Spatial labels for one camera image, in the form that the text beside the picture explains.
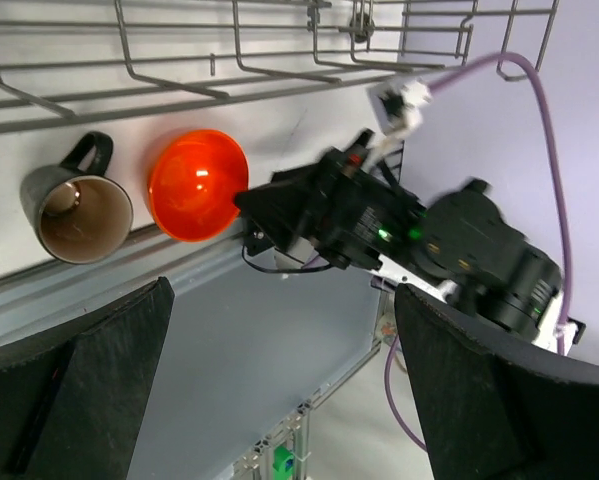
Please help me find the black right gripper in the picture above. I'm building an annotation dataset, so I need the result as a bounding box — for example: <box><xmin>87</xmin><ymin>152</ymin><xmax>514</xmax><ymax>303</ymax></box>
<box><xmin>233</xmin><ymin>129</ymin><xmax>425</xmax><ymax>270</ymax></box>

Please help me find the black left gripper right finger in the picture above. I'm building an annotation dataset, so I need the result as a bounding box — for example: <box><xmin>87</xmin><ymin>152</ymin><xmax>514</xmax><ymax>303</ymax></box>
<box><xmin>395</xmin><ymin>285</ymin><xmax>599</xmax><ymax>479</ymax></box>

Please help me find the aluminium frame rail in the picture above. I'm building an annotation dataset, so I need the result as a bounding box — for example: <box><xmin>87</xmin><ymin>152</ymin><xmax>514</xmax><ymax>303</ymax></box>
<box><xmin>0</xmin><ymin>227</ymin><xmax>380</xmax><ymax>479</ymax></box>

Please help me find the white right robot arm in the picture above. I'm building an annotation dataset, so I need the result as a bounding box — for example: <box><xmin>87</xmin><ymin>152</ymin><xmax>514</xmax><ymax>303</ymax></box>
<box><xmin>234</xmin><ymin>130</ymin><xmax>583</xmax><ymax>355</ymax></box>

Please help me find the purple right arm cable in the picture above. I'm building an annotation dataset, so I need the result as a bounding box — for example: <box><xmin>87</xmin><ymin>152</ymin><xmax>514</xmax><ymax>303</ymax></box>
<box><xmin>383</xmin><ymin>52</ymin><xmax>575</xmax><ymax>454</ymax></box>

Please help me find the orange plastic bowl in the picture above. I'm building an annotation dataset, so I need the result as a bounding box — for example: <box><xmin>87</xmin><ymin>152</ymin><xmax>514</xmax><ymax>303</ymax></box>
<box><xmin>147</xmin><ymin>129</ymin><xmax>249</xmax><ymax>242</ymax></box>

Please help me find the grey wire dish rack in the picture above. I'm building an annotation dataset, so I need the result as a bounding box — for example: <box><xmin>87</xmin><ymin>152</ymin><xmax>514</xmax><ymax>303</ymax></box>
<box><xmin>0</xmin><ymin>1</ymin><xmax>559</xmax><ymax>134</ymax></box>

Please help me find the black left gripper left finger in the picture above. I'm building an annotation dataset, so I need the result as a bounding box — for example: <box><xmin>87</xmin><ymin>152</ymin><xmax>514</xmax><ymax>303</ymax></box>
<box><xmin>0</xmin><ymin>277</ymin><xmax>174</xmax><ymax>479</ymax></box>

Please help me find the dark brown mug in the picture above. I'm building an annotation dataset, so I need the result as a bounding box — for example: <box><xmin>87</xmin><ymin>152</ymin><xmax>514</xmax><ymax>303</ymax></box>
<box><xmin>20</xmin><ymin>131</ymin><xmax>134</xmax><ymax>265</ymax></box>

